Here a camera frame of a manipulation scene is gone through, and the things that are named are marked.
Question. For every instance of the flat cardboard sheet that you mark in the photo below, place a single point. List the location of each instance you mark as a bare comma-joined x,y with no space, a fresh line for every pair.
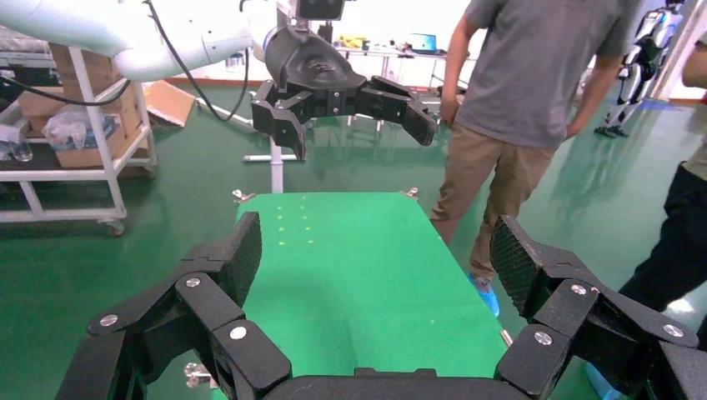
168,102

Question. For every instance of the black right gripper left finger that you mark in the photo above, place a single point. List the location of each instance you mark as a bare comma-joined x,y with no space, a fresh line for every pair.
215,309

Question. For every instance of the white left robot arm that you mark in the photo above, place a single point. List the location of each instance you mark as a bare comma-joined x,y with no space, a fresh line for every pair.
83,27

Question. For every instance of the brown cardboard storage box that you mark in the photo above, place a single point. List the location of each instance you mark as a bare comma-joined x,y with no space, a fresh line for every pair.
94,156
36,103
99,69

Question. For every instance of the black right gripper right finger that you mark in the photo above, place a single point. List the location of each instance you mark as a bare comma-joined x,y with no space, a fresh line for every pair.
574,326

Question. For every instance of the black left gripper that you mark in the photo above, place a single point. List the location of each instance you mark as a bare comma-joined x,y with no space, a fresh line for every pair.
309,66

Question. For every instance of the person in taupe trousers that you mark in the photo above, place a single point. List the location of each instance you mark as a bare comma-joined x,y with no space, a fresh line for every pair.
530,72

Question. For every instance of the white table leg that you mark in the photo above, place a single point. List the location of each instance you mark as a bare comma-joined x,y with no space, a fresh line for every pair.
276,171

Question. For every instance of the green tablecloth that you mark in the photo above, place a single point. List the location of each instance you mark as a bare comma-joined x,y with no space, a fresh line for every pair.
359,287

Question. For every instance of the white shelf cart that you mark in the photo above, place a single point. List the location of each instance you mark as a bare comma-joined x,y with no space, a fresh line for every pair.
55,175

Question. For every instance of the person in black t-shirt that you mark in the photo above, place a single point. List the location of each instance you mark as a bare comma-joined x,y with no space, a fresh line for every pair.
674,248

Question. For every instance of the clear plastic bag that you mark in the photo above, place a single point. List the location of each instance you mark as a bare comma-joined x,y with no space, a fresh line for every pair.
72,128

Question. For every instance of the metal binder clip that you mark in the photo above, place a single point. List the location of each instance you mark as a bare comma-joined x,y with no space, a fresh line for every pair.
410,192
243,195
197,375
506,338

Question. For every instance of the laptop computer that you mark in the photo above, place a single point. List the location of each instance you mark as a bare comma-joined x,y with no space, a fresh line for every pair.
422,42

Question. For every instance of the humanoid robot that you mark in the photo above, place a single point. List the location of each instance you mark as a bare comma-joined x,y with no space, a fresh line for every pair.
643,55

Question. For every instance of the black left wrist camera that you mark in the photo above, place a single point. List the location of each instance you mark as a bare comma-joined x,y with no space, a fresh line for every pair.
320,10

